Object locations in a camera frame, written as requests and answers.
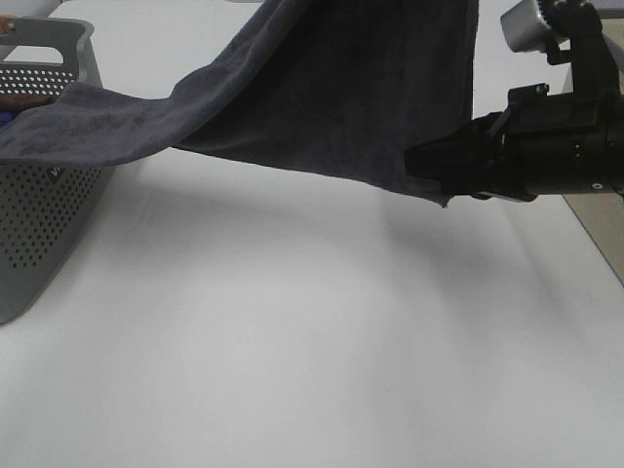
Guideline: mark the grey perforated plastic basket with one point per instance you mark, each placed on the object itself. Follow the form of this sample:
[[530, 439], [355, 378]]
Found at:
[[44, 209]]

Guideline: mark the orange object behind basket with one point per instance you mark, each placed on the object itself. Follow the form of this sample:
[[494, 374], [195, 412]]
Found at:
[[6, 23]]

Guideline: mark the dark grey towel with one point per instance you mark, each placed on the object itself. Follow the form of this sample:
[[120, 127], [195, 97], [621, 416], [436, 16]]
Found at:
[[334, 88]]

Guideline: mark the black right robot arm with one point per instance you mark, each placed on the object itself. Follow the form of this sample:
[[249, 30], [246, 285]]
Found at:
[[594, 71]]

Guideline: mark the brown cloth in basket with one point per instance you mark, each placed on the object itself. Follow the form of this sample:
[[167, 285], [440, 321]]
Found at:
[[17, 103]]

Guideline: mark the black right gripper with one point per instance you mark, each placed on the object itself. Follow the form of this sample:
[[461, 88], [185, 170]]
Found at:
[[562, 144]]

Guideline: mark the blue cloth in basket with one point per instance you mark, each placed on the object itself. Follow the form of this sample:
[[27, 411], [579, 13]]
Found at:
[[6, 118]]

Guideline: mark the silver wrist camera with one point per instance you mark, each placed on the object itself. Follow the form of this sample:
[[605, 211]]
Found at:
[[527, 27]]

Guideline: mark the beige fabric storage bin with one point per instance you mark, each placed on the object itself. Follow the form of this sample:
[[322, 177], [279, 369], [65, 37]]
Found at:
[[601, 215]]

